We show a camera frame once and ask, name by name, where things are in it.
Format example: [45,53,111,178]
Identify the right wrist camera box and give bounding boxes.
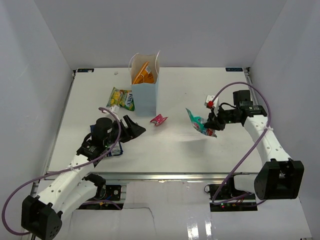
[204,95,220,109]

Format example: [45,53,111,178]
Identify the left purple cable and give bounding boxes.
[1,107,122,236]

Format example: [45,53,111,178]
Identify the light blue paper bag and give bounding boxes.
[128,53,160,117]

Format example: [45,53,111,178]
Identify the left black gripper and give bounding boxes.
[104,115,146,147]

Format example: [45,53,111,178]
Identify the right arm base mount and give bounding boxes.
[203,184,258,213]

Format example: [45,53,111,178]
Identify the blue corner label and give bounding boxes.
[76,68,95,73]
[225,67,243,72]

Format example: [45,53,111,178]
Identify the left blue corner label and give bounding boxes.
[76,68,95,73]

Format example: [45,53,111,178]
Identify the right blue corner label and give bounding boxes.
[225,67,243,72]

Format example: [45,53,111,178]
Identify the small red candy wrapper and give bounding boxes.
[150,114,168,127]

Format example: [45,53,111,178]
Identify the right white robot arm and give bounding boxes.
[204,90,305,201]

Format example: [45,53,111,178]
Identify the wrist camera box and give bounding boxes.
[109,105,120,114]
[204,95,220,109]

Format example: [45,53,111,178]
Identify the blue snack bag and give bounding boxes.
[90,124,124,158]

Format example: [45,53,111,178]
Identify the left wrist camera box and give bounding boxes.
[109,105,120,114]

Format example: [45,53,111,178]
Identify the teal mint candy bag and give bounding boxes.
[186,108,217,138]

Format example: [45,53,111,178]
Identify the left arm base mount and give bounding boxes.
[82,184,123,208]

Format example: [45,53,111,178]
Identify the orange chips bag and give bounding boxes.
[132,61,154,85]

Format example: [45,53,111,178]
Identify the yellow green candy bag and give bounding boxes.
[106,87,135,112]

